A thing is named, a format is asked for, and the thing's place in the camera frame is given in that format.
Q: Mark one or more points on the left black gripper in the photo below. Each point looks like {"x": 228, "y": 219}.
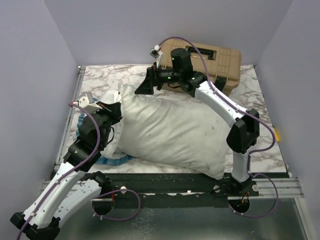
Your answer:
{"x": 110, "y": 109}

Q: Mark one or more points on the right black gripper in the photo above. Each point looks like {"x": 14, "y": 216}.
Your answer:
{"x": 152, "y": 80}

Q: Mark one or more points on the white pillowcase blue trim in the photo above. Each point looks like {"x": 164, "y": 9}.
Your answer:
{"x": 111, "y": 154}

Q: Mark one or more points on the white pillow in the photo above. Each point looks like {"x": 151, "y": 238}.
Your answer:
{"x": 183, "y": 134}

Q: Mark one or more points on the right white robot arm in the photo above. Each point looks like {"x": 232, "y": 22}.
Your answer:
{"x": 244, "y": 124}

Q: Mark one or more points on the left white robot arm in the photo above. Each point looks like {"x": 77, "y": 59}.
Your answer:
{"x": 44, "y": 218}

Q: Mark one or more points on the tan plastic toolbox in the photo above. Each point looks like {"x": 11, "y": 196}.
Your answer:
{"x": 223, "y": 63}

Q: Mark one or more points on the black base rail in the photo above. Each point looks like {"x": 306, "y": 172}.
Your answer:
{"x": 173, "y": 190}

